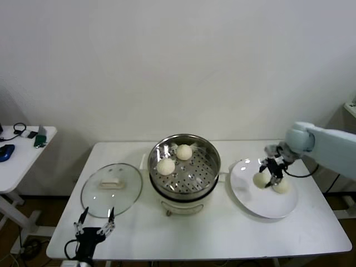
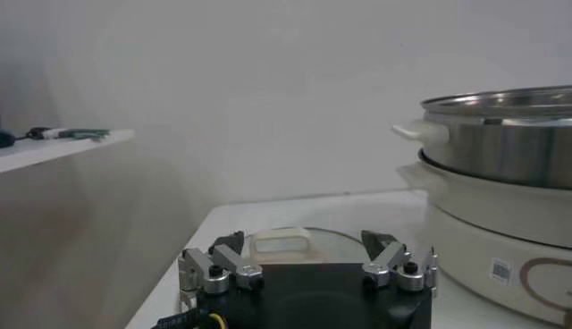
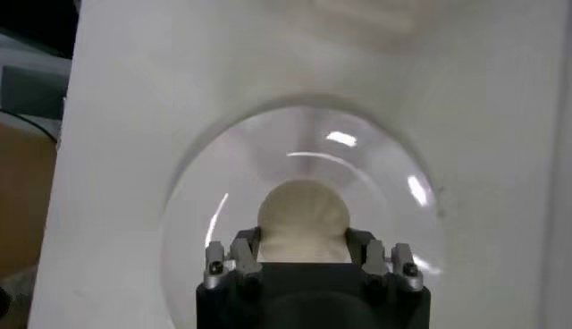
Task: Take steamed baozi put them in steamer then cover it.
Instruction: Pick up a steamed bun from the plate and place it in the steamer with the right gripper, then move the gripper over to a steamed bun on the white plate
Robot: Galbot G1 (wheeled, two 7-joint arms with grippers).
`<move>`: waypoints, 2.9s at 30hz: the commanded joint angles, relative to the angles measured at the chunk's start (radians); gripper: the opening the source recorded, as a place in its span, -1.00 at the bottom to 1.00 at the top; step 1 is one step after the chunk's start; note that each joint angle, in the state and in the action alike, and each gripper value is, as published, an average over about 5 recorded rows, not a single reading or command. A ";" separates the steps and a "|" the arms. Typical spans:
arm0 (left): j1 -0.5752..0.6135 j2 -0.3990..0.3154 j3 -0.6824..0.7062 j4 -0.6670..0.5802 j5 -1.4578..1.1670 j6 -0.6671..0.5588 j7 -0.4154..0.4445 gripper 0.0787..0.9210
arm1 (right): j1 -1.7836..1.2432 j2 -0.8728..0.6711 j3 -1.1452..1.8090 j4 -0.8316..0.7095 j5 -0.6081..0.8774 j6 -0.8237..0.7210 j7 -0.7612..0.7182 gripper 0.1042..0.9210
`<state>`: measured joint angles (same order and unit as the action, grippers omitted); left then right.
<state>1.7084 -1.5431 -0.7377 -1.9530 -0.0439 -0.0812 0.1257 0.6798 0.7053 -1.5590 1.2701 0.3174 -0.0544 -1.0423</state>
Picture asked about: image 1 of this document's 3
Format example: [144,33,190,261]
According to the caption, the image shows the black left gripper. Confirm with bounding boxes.
[73,206,116,260]

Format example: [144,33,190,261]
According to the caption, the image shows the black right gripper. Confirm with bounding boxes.
[259,156,288,188]

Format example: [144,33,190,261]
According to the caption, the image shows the white steamed baozi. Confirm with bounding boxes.
[176,144,193,161]
[252,172,271,191]
[273,180,292,195]
[156,158,176,176]

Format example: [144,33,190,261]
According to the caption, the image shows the glass lid with cream handle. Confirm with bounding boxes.
[80,163,144,219]

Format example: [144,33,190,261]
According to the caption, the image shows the stainless steel steamer basket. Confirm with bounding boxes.
[140,134,230,200]

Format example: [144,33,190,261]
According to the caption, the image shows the white round plate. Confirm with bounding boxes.
[229,159,299,220]

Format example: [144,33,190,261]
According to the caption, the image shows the cream electric cooking pot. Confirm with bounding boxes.
[150,174,226,217]

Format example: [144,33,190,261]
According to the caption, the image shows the white side table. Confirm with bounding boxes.
[0,125,58,240]

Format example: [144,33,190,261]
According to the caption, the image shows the white cabinet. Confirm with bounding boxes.
[332,101,356,220]

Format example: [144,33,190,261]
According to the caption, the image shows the green circuit board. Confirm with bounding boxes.
[34,124,48,149]

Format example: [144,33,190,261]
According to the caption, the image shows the blue computer mouse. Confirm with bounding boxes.
[0,144,16,162]

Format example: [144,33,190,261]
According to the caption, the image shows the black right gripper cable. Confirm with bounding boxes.
[283,163,320,178]

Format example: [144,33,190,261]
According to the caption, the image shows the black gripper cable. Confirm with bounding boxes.
[64,239,81,260]
[283,163,320,178]

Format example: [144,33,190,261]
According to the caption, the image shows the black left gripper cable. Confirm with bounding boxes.
[64,239,81,260]

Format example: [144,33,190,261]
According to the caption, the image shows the black floor cable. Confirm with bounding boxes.
[16,230,51,267]

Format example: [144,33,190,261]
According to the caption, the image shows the black looped cable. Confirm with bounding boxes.
[0,123,28,142]

